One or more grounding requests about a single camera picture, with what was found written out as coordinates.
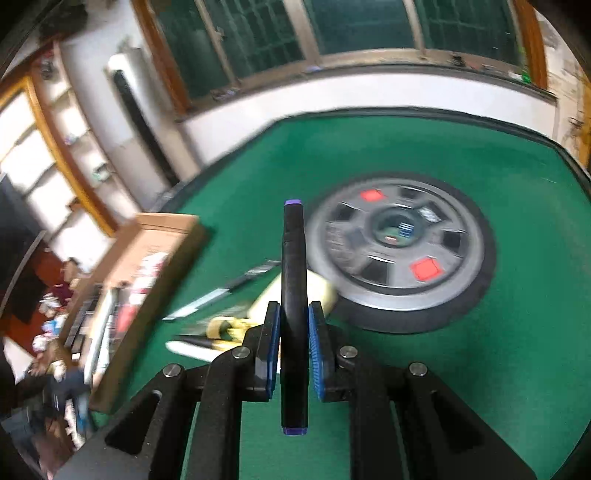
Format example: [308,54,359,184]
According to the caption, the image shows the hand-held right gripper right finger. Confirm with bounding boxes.
[308,301,539,480]

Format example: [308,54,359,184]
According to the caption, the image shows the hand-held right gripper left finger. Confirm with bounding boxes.
[55,301,282,480]

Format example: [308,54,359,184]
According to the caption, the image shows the black marker purple caps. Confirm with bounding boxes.
[281,199,309,436]

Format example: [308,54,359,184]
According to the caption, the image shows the white pencil case red print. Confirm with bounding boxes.
[133,253,160,297]

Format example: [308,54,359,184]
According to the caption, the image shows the shallow cardboard box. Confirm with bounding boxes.
[65,213,208,414]

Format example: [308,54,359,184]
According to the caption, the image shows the red tape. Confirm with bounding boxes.
[115,304,140,339]

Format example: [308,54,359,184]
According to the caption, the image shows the yellow scissors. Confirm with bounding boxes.
[205,305,260,343]

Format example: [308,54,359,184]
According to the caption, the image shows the long white pen packet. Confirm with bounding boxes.
[165,339,223,361]

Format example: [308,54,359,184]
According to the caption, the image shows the clear gel pen black cap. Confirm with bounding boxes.
[164,260,282,322]

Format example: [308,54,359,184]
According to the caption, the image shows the round table centre panel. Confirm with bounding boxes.
[305,173,498,334]

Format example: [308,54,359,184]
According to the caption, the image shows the white standing air conditioner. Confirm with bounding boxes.
[107,48,182,195]

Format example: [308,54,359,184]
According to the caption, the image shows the black television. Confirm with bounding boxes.
[0,173,48,324]

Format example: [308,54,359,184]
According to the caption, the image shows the wooden framed window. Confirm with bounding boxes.
[133,0,549,117]

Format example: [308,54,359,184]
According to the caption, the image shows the wooden wall shelf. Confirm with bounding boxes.
[0,46,122,237]

